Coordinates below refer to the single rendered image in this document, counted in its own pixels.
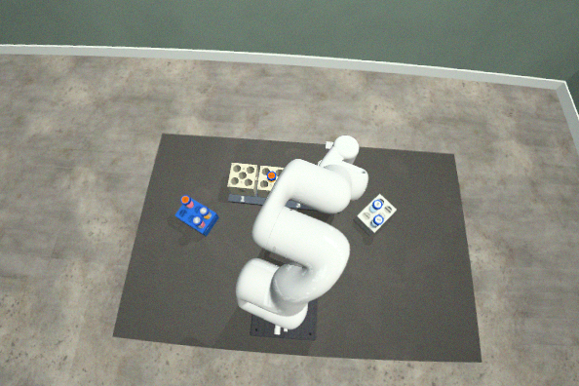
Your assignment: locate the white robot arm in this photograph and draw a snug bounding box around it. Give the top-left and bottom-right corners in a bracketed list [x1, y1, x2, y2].
[235, 135, 368, 334]

